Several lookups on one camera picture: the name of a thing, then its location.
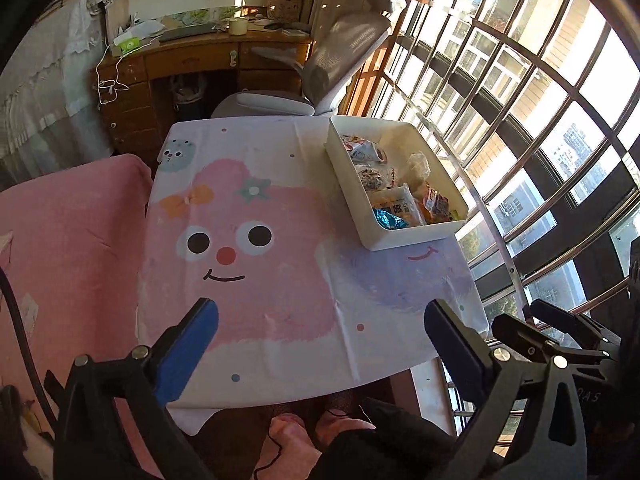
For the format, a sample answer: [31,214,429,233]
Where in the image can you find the orange snack packet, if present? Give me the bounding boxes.
[415,182,458,223]

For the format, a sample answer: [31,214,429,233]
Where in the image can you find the pink blanket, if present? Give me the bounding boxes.
[0,154,153,480]

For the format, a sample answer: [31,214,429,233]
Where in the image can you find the clear bag of golden buns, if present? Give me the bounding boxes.
[370,185,423,226]

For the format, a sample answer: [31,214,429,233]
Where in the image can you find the clear bag of floss bread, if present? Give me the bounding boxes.
[404,152,432,192]

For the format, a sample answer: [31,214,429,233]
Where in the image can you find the white packet with red label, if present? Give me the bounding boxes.
[342,135,388,163]

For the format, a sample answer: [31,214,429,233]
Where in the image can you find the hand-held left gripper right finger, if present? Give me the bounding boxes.
[424,299,588,480]

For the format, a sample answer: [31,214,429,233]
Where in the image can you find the grey office chair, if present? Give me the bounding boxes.
[210,0,406,118]

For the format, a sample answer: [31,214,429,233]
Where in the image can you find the person's right foot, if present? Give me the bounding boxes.
[315,409,377,442]

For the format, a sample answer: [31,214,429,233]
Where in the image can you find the dark keyboard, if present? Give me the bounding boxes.
[159,22,218,42]

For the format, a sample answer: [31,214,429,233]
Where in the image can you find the white charging cable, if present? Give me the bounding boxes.
[96,42,132,106]

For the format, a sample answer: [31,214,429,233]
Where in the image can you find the green tissue box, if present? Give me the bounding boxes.
[111,35,146,57]

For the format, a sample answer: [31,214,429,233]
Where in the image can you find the brown patterned storage box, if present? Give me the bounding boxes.
[267,0,304,21]

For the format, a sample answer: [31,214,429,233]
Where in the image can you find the waste basket with bag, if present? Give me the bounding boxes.
[171,74,208,108]

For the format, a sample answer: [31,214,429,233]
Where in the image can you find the wooden desk with drawers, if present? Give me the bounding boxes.
[95,27,313,156]

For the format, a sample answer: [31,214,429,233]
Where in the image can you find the black cable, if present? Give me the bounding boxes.
[0,265,58,436]

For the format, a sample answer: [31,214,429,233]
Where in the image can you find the white lace cover cloth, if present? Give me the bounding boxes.
[0,0,113,181]

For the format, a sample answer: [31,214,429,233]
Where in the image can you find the window with metal grille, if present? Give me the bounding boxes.
[345,0,640,461]

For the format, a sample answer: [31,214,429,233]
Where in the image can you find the blue snack packet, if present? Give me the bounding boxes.
[372,208,408,231]

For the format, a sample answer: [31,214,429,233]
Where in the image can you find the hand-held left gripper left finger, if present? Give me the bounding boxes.
[44,297,221,480]

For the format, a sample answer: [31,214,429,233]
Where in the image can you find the pink purple printed tablecloth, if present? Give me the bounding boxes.
[137,115,491,436]

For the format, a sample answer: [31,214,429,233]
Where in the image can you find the person's black trouser leg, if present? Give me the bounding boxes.
[300,397,468,480]

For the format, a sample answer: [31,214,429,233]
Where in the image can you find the clear brown floss cake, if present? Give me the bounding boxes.
[357,165,388,191]

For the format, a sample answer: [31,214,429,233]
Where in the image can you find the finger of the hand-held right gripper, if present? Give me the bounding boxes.
[530,298,621,352]
[492,312,614,377]

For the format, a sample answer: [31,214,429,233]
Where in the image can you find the white plastic bin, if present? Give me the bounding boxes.
[325,116,470,252]

